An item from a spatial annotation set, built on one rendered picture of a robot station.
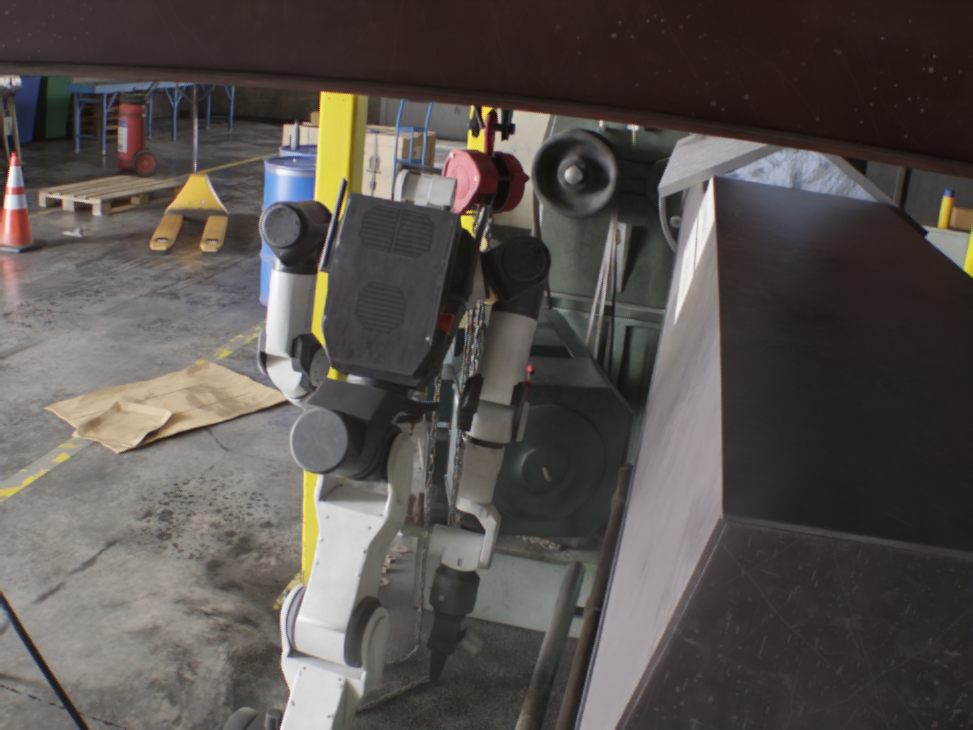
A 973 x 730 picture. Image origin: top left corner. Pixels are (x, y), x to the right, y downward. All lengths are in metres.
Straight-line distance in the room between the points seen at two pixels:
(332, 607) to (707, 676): 1.46
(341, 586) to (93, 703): 1.05
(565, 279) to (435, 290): 1.72
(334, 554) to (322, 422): 0.32
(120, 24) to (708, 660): 0.50
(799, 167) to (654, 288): 1.82
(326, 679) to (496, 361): 0.69
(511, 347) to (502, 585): 1.31
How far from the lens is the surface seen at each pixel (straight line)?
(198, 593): 3.10
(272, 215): 1.83
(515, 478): 2.57
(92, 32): 0.66
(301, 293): 1.88
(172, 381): 4.78
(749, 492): 0.41
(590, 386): 2.53
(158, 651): 2.86
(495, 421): 1.78
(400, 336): 1.67
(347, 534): 1.84
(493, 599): 2.98
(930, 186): 7.35
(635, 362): 3.36
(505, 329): 1.77
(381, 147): 8.70
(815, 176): 1.57
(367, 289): 1.68
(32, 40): 0.69
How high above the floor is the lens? 1.67
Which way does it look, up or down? 19 degrees down
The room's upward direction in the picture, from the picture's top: 5 degrees clockwise
